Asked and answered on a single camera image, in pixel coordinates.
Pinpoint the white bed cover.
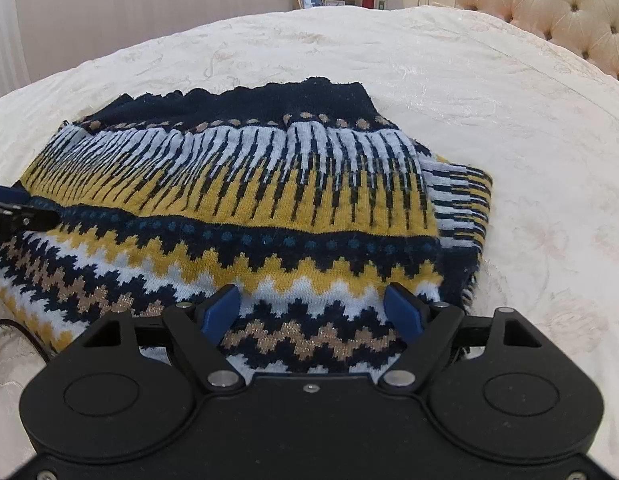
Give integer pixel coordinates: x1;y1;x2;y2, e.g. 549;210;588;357
0;6;619;476

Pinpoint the navy yellow patterned knit sweater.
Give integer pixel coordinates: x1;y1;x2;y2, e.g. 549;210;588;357
0;78;493;375

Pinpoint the black cable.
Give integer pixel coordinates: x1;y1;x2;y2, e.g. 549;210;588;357
0;317;56;361

